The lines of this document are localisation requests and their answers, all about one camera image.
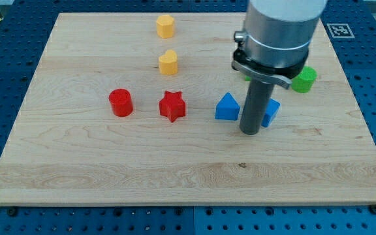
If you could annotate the wooden board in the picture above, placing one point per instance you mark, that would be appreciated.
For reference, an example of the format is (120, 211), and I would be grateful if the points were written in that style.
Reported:
(67, 148)

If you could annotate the red star block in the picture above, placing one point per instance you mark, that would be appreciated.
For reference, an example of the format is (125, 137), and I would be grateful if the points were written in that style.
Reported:
(172, 106)

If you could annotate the white fiducial marker tag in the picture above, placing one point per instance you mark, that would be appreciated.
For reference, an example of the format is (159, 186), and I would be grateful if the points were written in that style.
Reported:
(340, 31)

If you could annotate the yellow heart block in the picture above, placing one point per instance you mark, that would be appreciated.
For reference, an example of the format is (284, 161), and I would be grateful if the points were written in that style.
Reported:
(168, 63)

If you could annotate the blue triangular block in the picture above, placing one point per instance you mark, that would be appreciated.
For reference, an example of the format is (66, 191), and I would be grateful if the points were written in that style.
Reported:
(227, 108)

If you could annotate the blue cube block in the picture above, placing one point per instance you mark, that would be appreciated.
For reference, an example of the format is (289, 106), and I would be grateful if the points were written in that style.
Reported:
(271, 112)

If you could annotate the red cylinder block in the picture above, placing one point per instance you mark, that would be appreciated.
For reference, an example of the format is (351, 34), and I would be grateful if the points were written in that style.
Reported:
(121, 102)

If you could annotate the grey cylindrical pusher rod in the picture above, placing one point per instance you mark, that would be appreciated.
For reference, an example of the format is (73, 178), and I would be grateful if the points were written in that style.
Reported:
(254, 109)

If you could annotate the yellow hexagon block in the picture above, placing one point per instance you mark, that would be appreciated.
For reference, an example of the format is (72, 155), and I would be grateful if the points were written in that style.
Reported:
(165, 26)

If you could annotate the green cylinder block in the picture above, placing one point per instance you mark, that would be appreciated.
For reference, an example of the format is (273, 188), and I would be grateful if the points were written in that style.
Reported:
(303, 82)

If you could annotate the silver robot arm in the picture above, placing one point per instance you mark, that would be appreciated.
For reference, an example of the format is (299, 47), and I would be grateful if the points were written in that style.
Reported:
(273, 44)

